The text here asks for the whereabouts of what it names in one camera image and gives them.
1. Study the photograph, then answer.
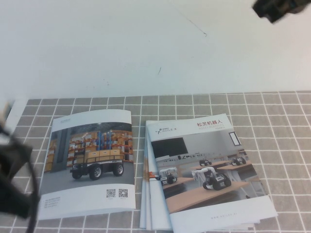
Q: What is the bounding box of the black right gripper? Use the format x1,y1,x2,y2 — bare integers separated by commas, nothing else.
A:
252,0,307,24

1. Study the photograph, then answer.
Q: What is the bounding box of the robot photo brochure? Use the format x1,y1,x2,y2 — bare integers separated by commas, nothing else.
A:
36,109,136,221

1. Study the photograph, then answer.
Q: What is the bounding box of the grey white checked tablecloth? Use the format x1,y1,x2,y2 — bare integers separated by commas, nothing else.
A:
0,90,311,233

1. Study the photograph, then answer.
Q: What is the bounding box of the classroom cover robot brochure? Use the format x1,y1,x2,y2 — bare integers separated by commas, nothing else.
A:
146,113,279,231

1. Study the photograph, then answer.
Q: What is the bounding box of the white brochure with orange mark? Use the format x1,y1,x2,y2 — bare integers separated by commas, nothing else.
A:
145,120,173,231

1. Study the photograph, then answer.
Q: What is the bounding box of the white stacked brochure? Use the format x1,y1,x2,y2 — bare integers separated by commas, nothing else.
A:
139,179,147,229
143,139,153,230

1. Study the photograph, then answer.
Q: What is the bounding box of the beige board edge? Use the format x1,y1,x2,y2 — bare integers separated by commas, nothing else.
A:
0,101,12,128

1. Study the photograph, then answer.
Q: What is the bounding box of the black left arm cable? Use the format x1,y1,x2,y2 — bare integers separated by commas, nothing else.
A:
28,160,41,233

